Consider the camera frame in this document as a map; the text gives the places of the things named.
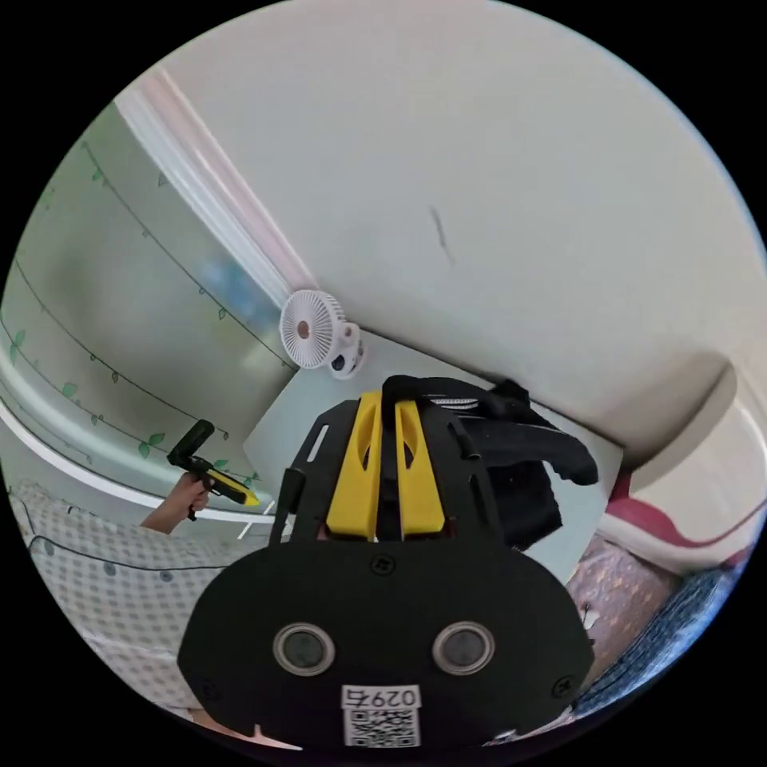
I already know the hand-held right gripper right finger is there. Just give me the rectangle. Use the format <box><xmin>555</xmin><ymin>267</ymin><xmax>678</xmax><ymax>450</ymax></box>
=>
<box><xmin>394</xmin><ymin>399</ymin><xmax>447</xmax><ymax>536</ymax></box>

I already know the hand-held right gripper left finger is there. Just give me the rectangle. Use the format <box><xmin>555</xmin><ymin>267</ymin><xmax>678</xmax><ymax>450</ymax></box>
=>
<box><xmin>325</xmin><ymin>390</ymin><xmax>384</xmax><ymax>538</ymax></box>

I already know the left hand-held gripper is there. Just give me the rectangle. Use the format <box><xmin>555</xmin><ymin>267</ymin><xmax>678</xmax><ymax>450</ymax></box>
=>
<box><xmin>167</xmin><ymin>450</ymin><xmax>260</xmax><ymax>523</ymax></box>

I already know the black striped sleeve shirt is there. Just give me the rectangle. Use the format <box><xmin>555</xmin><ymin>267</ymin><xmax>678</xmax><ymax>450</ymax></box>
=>
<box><xmin>381</xmin><ymin>374</ymin><xmax>600</xmax><ymax>554</ymax></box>

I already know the person's left forearm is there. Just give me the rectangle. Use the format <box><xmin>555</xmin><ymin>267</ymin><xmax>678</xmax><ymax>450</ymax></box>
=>
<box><xmin>139</xmin><ymin>498</ymin><xmax>196</xmax><ymax>533</ymax></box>

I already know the person's left hand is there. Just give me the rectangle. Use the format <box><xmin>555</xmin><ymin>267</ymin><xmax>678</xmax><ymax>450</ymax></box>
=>
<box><xmin>173</xmin><ymin>473</ymin><xmax>209</xmax><ymax>518</ymax></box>

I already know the person's right hand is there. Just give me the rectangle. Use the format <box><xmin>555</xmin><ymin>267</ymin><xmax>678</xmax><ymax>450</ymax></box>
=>
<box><xmin>242</xmin><ymin>721</ymin><xmax>304</xmax><ymax>752</ymax></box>

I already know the white clip fan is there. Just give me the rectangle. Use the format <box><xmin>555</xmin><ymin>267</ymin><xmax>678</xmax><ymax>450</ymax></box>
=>
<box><xmin>279</xmin><ymin>289</ymin><xmax>368</xmax><ymax>382</ymax></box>

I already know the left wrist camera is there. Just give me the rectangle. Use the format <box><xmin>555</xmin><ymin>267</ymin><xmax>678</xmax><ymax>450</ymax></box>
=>
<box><xmin>169</xmin><ymin>419</ymin><xmax>216</xmax><ymax>467</ymax></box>

